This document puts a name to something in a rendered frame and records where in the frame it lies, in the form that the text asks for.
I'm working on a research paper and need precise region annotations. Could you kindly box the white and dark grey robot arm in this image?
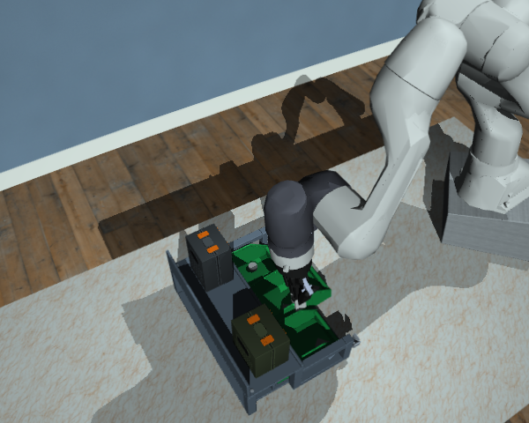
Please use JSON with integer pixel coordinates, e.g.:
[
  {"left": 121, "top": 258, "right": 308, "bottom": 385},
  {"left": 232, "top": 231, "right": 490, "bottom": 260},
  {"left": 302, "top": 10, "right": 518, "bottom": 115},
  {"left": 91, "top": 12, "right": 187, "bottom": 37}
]
[{"left": 264, "top": 0, "right": 529, "bottom": 272}]

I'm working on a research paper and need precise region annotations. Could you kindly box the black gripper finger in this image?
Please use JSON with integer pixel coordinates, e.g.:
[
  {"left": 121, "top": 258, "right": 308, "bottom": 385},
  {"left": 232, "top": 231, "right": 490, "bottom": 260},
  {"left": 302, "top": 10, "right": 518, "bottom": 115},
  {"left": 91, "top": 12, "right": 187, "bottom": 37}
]
[
  {"left": 289, "top": 278, "right": 317, "bottom": 311},
  {"left": 282, "top": 275, "right": 294, "bottom": 297}
]

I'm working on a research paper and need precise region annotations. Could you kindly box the grey metal shelf rack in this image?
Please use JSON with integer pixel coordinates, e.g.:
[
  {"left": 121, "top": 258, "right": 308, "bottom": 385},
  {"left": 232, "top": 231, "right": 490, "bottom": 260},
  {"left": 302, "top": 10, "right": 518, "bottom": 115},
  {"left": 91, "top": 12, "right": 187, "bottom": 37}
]
[{"left": 166, "top": 226, "right": 361, "bottom": 416}]

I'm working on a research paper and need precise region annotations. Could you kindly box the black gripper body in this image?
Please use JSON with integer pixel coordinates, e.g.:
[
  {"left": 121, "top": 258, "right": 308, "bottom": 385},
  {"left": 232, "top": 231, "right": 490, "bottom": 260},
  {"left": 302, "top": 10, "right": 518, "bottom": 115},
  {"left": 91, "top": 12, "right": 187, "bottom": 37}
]
[{"left": 275, "top": 259, "right": 312, "bottom": 286}]

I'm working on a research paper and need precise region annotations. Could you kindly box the green bin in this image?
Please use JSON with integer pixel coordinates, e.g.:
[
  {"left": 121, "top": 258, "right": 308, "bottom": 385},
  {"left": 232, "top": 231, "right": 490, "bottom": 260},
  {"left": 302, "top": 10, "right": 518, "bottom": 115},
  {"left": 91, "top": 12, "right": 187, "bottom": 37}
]
[
  {"left": 250, "top": 265, "right": 330, "bottom": 321},
  {"left": 232, "top": 244, "right": 277, "bottom": 286},
  {"left": 279, "top": 309, "right": 338, "bottom": 360}
]

